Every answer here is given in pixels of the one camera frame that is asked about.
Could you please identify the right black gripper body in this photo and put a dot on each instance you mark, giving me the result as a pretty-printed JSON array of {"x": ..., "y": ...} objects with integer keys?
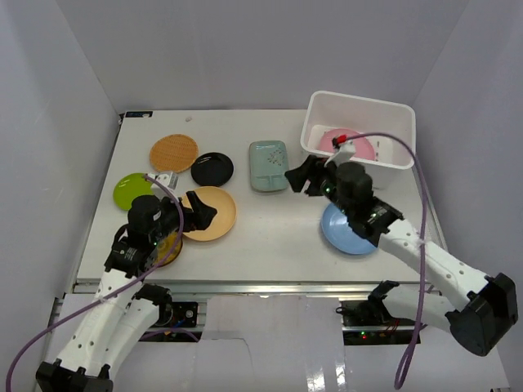
[{"x": 323, "y": 182}]

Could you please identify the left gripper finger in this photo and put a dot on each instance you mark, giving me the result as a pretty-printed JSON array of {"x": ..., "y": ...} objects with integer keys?
[
  {"x": 199, "y": 219},
  {"x": 192, "y": 201}
]

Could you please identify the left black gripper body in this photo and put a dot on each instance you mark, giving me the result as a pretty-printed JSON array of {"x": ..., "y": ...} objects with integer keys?
[{"x": 188, "y": 213}]

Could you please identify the beige round plate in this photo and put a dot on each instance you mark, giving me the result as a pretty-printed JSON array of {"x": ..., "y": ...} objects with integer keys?
[{"x": 225, "y": 218}]

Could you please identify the pink round plate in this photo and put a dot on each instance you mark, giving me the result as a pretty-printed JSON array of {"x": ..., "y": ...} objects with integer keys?
[{"x": 362, "y": 147}]

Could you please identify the blue round plate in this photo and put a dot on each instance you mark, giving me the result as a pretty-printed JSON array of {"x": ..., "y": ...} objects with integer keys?
[{"x": 338, "y": 233}]

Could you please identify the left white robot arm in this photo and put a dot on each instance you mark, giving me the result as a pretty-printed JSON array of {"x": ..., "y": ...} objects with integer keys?
[{"x": 124, "y": 306}]

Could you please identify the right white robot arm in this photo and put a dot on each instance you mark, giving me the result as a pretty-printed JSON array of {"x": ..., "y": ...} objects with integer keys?
[{"x": 475, "y": 308}]

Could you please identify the white plastic bin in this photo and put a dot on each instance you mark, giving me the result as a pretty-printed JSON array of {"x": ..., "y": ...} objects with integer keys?
[{"x": 330, "y": 114}]

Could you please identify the yellow patterned black-rimmed plate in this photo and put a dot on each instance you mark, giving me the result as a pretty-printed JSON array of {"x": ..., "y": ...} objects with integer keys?
[{"x": 168, "y": 250}]

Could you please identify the teal rectangular ceramic plate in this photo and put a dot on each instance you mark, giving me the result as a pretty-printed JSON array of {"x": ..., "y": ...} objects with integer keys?
[{"x": 268, "y": 162}]

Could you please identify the black round plate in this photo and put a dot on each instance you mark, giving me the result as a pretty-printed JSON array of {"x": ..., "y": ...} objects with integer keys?
[{"x": 212, "y": 169}]

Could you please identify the green round plate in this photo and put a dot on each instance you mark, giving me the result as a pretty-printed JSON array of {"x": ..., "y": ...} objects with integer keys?
[{"x": 129, "y": 188}]

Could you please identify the orange woven round plate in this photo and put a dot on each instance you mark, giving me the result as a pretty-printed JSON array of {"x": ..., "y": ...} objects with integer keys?
[{"x": 175, "y": 153}]

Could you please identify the dark label sticker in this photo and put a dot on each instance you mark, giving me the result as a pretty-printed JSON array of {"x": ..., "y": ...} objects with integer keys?
[{"x": 139, "y": 114}]

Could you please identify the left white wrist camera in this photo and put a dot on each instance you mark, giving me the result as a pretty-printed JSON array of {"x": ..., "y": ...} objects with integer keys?
[{"x": 168, "y": 179}]

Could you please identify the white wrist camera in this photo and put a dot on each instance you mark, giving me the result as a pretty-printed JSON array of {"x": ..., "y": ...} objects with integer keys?
[
  {"x": 343, "y": 150},
  {"x": 168, "y": 179}
]

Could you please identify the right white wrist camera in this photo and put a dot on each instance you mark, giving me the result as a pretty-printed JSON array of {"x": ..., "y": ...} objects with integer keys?
[{"x": 343, "y": 150}]

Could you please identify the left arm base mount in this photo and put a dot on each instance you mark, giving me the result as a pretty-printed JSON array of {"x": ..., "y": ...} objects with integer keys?
[{"x": 182, "y": 315}]

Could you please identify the aluminium frame rail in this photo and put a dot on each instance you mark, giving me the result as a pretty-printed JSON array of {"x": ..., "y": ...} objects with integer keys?
[{"x": 201, "y": 292}]

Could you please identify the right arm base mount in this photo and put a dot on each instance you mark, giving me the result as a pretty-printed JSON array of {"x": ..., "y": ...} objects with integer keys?
[{"x": 362, "y": 328}]

